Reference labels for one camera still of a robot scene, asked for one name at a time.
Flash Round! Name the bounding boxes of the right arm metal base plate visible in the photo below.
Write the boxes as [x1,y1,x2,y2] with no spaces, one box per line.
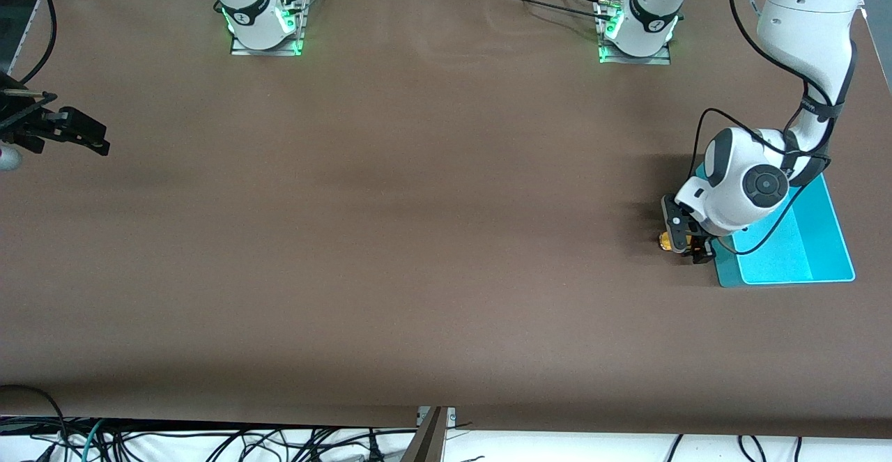
[230,0,307,56]

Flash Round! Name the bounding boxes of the tangled black floor cables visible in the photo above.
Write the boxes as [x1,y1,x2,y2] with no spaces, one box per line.
[0,417,419,462]

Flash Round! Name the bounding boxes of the dark slanted post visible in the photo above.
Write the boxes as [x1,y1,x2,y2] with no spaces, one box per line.
[399,406,448,462]

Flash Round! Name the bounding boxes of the teal floor cable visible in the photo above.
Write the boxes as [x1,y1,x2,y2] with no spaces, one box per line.
[80,418,107,462]

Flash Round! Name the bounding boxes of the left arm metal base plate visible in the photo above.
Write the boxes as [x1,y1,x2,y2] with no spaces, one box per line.
[598,0,673,66]

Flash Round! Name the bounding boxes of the turquoise plastic bin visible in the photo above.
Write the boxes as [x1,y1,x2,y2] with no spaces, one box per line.
[694,162,856,288]

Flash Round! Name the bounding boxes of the brown table cover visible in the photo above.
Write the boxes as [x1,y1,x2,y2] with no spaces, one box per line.
[0,0,892,438]

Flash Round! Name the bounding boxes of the black looped floor cable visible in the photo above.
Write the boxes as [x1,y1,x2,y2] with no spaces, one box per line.
[0,384,69,462]

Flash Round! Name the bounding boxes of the metal bracket with screws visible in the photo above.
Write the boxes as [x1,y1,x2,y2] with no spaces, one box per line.
[416,406,457,429]

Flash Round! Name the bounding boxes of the long black base cable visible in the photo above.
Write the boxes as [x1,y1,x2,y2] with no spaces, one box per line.
[481,0,614,20]

